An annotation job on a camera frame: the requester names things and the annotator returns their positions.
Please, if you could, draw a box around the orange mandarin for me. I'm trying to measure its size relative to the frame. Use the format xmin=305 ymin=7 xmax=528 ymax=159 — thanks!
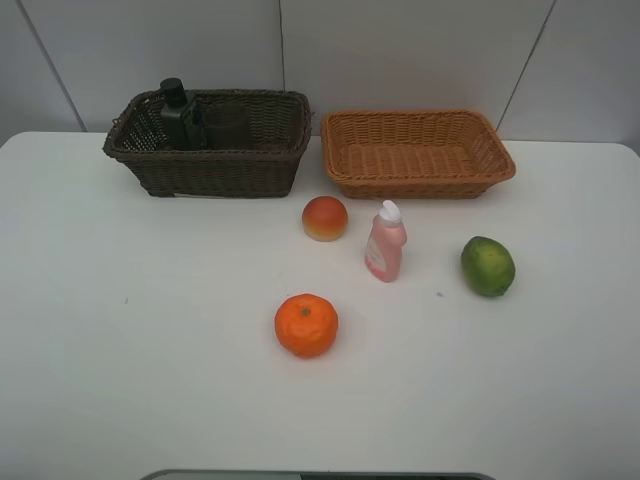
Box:
xmin=274 ymin=293 xmax=339 ymax=358

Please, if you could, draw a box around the green lime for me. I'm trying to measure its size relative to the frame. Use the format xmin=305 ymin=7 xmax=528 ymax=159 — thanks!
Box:
xmin=461 ymin=236 xmax=516 ymax=297

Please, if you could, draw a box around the black rectangular bottle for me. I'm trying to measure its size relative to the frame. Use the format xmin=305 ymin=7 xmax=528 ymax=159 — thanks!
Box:
xmin=160 ymin=78 xmax=206 ymax=151

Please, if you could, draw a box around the pink lotion bottle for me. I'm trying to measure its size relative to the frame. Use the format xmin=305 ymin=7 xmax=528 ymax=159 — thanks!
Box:
xmin=365 ymin=200 xmax=407 ymax=283

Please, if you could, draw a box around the red yellow peach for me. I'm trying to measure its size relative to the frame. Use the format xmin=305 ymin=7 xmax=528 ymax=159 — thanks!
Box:
xmin=302 ymin=196 xmax=348 ymax=242

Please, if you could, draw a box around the dark brown wicker basket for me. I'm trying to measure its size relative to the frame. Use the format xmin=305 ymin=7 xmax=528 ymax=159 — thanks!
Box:
xmin=103 ymin=89 xmax=312 ymax=198

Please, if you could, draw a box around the translucent purple cup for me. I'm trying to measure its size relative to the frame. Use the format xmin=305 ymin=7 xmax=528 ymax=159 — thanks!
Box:
xmin=204 ymin=103 xmax=251 ymax=150

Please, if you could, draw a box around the orange wicker basket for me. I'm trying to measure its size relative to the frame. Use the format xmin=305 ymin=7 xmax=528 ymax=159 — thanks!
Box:
xmin=321 ymin=110 xmax=516 ymax=200

